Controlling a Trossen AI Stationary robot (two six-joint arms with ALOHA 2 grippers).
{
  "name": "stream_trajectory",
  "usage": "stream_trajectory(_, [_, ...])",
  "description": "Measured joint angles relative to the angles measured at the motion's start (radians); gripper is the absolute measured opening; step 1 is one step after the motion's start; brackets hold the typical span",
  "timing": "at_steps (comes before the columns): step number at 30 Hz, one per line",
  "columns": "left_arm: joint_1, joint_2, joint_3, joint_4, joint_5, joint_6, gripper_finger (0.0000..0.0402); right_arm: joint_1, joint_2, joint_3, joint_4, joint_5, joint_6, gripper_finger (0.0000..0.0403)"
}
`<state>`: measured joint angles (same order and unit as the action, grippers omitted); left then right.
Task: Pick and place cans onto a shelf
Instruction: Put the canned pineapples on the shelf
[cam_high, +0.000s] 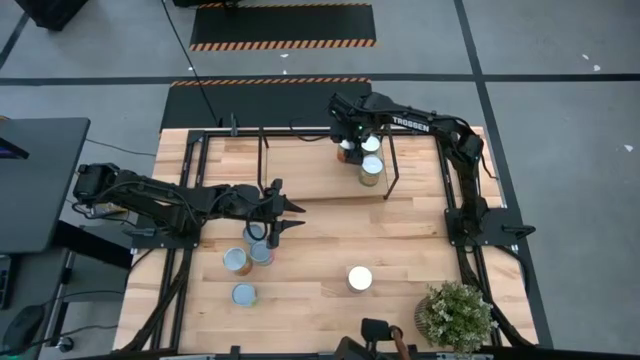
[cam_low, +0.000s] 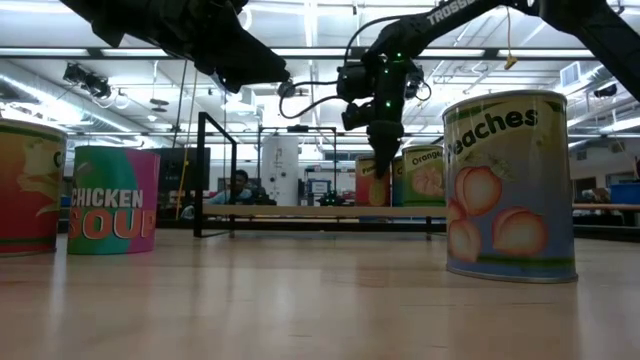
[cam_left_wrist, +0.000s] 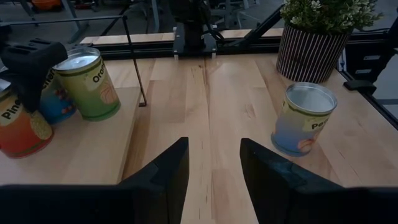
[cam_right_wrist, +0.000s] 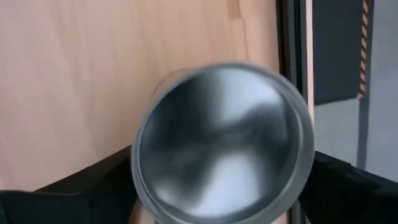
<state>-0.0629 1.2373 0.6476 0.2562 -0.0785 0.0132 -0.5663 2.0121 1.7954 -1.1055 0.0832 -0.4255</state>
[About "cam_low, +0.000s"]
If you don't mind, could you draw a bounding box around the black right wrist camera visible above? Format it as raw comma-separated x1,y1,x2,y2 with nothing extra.
341,99,376,132

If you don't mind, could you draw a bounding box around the wooden shelf with black frame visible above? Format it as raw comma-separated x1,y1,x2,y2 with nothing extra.
193,111,449,240

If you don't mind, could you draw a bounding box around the black metal rig frame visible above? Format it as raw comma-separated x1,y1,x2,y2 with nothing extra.
57,217,640,244

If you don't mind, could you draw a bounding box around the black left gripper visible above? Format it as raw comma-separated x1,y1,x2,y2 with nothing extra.
59,0,292,95

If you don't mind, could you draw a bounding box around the peaches label tin can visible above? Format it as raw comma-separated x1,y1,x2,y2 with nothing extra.
441,89,580,285

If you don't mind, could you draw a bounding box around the chicken soup label can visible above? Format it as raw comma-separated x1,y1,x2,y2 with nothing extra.
66,145,162,257

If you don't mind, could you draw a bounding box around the yellow hanging cable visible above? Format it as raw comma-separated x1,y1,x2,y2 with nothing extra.
175,68,199,220

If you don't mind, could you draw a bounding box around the person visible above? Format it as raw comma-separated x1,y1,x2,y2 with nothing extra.
206,168,257,207

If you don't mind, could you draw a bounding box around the wooden background table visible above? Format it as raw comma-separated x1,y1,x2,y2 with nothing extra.
572,202,640,214

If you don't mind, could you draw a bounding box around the black hanging cable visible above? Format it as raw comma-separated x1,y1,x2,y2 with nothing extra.
172,58,189,150

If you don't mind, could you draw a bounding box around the blue bin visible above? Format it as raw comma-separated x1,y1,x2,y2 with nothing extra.
609,182,640,206

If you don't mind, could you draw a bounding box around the oranges label tin can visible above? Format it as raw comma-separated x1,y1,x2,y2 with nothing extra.
401,144,447,208

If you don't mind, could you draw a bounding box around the red and orange label can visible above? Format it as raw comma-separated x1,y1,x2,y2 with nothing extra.
0,118,68,259

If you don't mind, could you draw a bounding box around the blue label tin can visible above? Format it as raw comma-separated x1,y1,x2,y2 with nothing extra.
391,156,405,208

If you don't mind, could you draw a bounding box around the black ceiling spotlight cluster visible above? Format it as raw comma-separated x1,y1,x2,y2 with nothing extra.
62,62,114,100

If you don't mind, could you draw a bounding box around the black ceiling device with cable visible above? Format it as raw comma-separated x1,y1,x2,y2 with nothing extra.
407,64,432,103

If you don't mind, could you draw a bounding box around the red pineapple label can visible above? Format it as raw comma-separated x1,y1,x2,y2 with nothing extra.
354,154,393,208

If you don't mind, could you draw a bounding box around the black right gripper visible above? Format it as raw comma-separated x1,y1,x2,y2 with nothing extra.
366,82,407,180

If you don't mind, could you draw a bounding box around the yellow hanging connector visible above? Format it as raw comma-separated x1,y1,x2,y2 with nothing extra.
503,4,519,71

